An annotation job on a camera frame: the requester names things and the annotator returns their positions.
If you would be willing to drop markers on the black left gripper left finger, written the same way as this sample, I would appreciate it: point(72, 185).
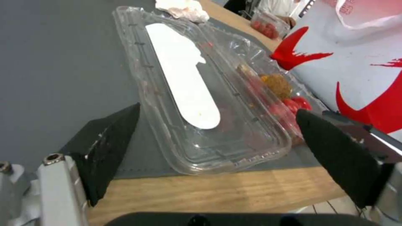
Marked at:
point(103, 150)

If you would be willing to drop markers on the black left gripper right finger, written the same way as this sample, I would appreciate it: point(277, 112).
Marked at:
point(339, 160)

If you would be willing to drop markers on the white takeout bag red print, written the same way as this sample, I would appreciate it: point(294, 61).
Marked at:
point(355, 68)

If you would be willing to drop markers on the grey table mat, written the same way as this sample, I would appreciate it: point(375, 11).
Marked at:
point(147, 164)

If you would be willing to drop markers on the red cherry tomato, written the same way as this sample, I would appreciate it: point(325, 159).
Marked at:
point(303, 102)
point(289, 104)

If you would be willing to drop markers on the brown crumbly food ball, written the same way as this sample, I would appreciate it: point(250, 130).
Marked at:
point(278, 86)

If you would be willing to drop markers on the clear plastic clamshell container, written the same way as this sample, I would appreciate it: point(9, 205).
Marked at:
point(245, 131)

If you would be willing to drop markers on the white label sheet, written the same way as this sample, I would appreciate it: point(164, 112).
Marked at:
point(185, 82)

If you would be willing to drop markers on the small clear tomato punnet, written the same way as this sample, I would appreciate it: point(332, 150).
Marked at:
point(270, 27)

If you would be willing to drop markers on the crumpled white tissue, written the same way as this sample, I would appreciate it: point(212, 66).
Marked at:
point(185, 10)

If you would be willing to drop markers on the person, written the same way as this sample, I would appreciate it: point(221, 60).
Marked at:
point(279, 5)

